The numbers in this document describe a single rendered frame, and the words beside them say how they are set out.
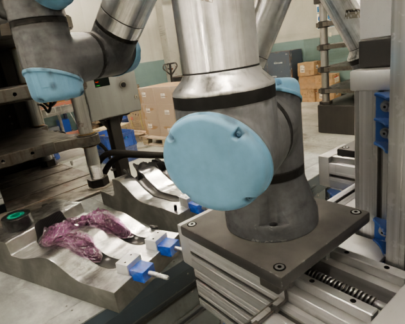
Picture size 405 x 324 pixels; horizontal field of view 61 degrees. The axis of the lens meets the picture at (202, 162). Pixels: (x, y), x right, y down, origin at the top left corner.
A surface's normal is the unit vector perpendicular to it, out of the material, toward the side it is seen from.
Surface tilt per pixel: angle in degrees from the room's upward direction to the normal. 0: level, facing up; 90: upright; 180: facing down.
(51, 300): 0
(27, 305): 0
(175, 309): 90
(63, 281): 90
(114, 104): 90
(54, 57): 89
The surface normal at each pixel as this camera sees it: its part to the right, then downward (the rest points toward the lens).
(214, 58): -0.17, 0.32
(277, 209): -0.70, 0.30
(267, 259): -0.14, -0.94
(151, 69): 0.67, 0.13
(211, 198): -0.41, 0.44
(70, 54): 0.89, 0.00
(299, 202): 0.46, -0.11
